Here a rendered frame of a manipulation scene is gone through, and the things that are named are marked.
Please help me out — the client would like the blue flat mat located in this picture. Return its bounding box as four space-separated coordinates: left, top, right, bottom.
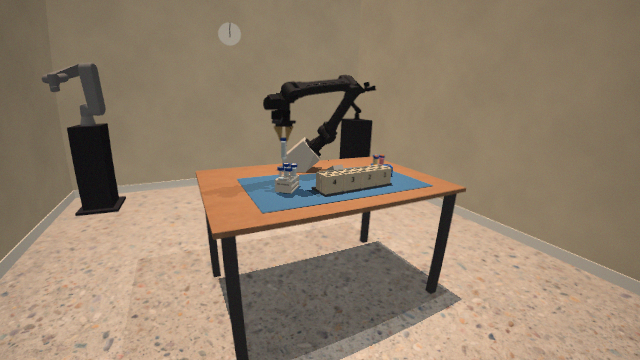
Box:
237 171 433 213

